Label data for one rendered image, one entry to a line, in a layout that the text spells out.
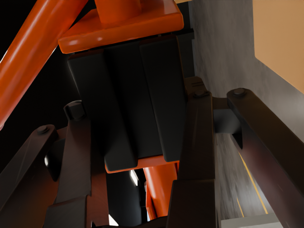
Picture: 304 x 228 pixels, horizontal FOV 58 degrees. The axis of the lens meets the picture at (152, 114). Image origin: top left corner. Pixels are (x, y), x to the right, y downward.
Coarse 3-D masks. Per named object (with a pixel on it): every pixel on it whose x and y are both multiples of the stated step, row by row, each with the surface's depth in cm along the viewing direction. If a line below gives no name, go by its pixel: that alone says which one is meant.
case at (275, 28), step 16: (256, 0) 31; (272, 0) 27; (288, 0) 23; (256, 16) 32; (272, 16) 27; (288, 16) 24; (256, 32) 33; (272, 32) 28; (288, 32) 24; (256, 48) 34; (272, 48) 29; (288, 48) 25; (272, 64) 30; (288, 64) 26; (288, 80) 26
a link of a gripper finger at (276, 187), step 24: (240, 96) 13; (240, 120) 12; (264, 120) 11; (240, 144) 13; (264, 144) 9; (288, 144) 9; (264, 168) 10; (288, 168) 8; (264, 192) 10; (288, 192) 8; (288, 216) 9
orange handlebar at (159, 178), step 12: (96, 0) 13; (108, 0) 13; (120, 0) 13; (132, 0) 13; (108, 12) 13; (120, 12) 13; (132, 12) 13; (144, 168) 18; (156, 168) 18; (168, 168) 18; (156, 180) 18; (168, 180) 18; (156, 192) 19; (168, 192) 19; (156, 204) 20; (168, 204) 19; (156, 216) 21
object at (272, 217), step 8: (256, 216) 290; (264, 216) 288; (272, 216) 286; (224, 224) 289; (232, 224) 287; (240, 224) 285; (248, 224) 283; (256, 224) 282; (264, 224) 281; (272, 224) 281; (280, 224) 281
